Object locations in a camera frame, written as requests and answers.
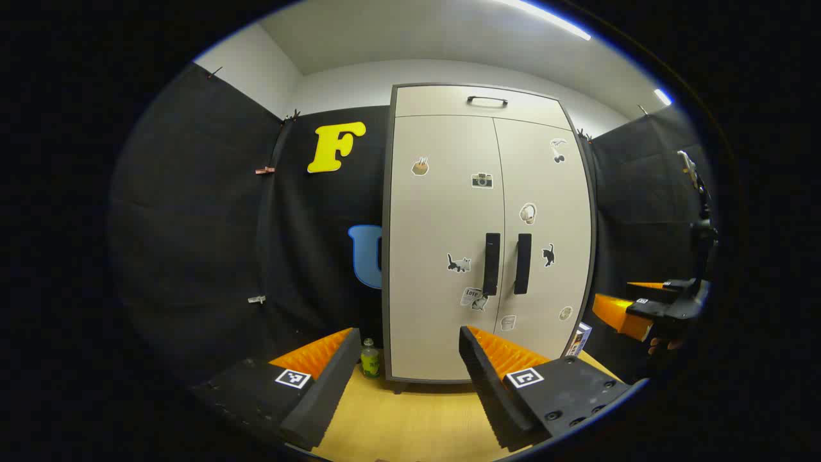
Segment small white blue box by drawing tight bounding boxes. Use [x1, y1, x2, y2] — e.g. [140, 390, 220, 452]
[566, 323, 592, 357]

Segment cabinet door with headphone sticker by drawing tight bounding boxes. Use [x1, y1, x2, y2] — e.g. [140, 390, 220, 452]
[494, 119, 592, 370]

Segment beige double-door shoe cabinet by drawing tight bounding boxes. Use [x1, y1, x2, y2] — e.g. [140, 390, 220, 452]
[382, 83, 598, 393]

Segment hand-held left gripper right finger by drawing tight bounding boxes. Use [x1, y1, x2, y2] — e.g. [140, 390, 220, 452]
[458, 325, 632, 452]

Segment black door handle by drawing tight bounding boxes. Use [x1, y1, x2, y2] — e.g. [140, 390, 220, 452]
[514, 234, 532, 295]
[483, 233, 501, 297]

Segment black backdrop cloth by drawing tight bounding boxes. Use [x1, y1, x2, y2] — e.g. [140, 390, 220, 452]
[109, 62, 392, 386]
[580, 106, 716, 386]

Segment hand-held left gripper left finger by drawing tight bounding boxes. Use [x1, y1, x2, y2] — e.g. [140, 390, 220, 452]
[192, 327, 362, 452]

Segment cabinet door with camera sticker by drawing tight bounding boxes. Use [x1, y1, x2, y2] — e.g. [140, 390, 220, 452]
[389, 115, 505, 381]

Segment green drink bottle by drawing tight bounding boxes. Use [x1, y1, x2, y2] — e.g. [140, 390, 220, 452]
[360, 338, 381, 378]

